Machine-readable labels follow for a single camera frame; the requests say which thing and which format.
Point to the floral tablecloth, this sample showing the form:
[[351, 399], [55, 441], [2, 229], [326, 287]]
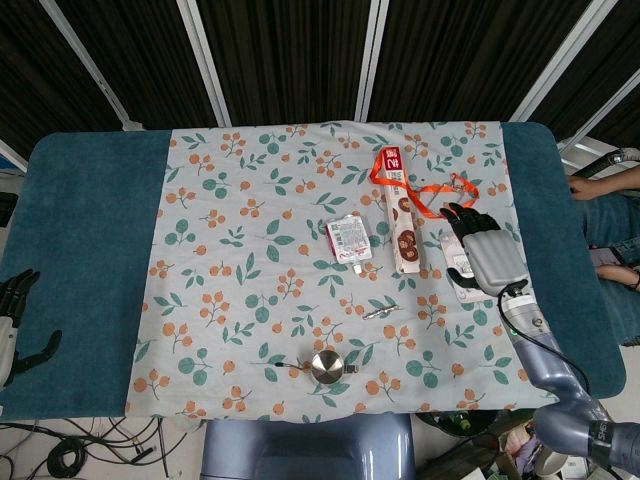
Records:
[[250, 240]]

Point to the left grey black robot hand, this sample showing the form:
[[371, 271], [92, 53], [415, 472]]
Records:
[[7, 335]]

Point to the teal table cover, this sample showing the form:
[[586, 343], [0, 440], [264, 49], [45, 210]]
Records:
[[90, 225]]

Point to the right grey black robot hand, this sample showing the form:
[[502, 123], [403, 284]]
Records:
[[492, 257]]

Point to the white pink spout pouch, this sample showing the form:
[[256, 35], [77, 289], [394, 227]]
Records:
[[349, 240]]

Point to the steel gooseneck pitcher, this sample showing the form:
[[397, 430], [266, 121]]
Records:
[[326, 367]]

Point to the white aluminium partition post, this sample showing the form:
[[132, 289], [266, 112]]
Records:
[[557, 60], [371, 60], [205, 65], [95, 70], [602, 112]]

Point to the long cookie box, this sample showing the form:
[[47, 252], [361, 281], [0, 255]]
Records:
[[402, 225]]

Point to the smartphone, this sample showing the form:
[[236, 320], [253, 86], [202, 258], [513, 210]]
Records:
[[606, 256]]

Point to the seated person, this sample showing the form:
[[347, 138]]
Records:
[[617, 225]]

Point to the person's bare forearm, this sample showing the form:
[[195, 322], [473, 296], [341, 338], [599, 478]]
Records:
[[617, 182]]

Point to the white blister pack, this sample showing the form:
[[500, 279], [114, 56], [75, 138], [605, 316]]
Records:
[[452, 250]]

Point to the blue-grey robot torso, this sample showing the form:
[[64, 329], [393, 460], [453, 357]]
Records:
[[310, 450]]

